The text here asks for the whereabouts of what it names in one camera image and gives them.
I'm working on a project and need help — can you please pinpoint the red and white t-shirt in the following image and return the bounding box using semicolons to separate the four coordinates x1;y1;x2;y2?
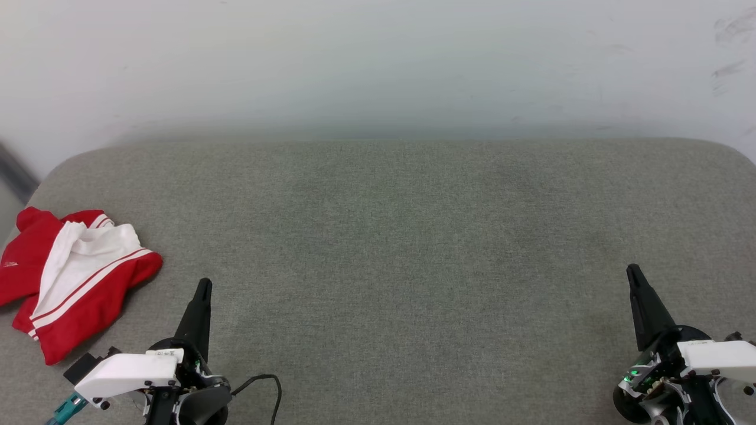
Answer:
0;207;164;366

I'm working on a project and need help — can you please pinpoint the teal cable connector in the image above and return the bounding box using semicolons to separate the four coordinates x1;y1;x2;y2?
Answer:
46;392;88;425

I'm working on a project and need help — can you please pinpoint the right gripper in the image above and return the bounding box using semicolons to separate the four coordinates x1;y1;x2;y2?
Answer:
618;263;713;394

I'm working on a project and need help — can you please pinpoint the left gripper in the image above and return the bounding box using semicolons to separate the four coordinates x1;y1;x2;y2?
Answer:
145;278;232;425

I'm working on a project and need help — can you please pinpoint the grey fabric sofa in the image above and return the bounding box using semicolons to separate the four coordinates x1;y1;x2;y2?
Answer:
0;137;756;425

